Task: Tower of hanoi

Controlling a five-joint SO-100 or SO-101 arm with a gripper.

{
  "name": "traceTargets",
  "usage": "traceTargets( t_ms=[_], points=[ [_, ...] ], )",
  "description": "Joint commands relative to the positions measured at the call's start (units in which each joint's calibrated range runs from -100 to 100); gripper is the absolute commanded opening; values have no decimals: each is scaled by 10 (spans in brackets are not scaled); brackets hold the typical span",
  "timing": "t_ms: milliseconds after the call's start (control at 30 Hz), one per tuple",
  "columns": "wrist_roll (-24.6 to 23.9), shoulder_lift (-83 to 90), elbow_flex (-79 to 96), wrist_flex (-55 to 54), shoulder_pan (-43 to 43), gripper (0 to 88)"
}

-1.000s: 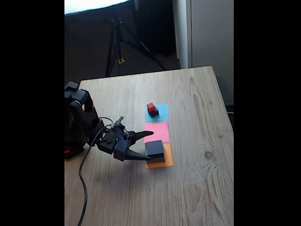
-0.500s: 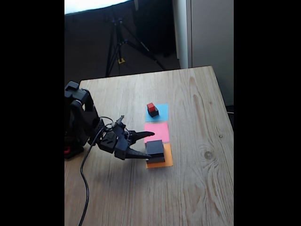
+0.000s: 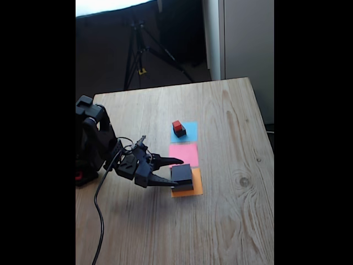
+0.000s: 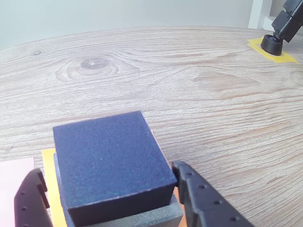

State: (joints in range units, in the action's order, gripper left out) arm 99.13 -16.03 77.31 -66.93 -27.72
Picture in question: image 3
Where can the medium dark block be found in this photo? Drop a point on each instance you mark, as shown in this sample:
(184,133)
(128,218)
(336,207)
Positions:
(180,174)

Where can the small dark cube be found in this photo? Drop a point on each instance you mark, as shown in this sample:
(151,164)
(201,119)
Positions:
(182,133)

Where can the large grey block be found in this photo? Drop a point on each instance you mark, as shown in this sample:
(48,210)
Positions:
(183,189)

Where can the small red cube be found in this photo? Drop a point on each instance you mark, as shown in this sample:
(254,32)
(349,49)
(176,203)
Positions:
(176,125)

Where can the pink paper sheet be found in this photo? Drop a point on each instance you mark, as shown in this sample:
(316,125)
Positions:
(183,153)

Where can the blue paper sheet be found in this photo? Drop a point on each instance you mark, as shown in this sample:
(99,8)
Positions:
(191,132)

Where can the orange paper sheet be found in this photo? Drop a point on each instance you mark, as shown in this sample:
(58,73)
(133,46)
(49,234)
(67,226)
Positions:
(198,187)

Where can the yellow tape under tall tripod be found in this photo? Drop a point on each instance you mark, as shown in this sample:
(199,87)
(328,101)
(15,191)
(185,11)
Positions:
(142,71)

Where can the tall black tripod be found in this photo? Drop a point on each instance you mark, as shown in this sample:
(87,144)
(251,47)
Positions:
(137,49)

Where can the white cabinet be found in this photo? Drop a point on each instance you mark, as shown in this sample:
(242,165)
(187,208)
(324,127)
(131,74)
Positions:
(248,41)

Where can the bright white light panel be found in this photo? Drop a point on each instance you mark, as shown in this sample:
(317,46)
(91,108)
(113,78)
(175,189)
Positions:
(110,5)

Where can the small wrist camera board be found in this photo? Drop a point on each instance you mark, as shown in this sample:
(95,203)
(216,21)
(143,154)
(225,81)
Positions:
(139,142)

